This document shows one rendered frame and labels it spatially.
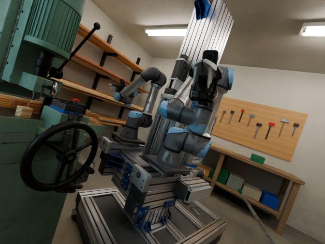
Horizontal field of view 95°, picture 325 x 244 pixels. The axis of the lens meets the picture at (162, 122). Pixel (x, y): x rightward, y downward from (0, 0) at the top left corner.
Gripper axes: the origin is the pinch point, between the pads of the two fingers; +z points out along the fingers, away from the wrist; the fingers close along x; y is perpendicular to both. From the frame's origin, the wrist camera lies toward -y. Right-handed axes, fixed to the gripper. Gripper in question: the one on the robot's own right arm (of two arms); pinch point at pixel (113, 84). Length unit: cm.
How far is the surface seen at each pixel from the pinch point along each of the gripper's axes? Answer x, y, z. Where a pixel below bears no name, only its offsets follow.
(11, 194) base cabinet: -93, 55, -69
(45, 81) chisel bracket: -82, 7, -56
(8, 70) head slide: -91, 6, -40
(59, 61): -68, -5, -32
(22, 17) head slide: -88, -20, -39
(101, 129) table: -52, 30, -63
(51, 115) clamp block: -83, 19, -72
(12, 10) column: -90, -21, -35
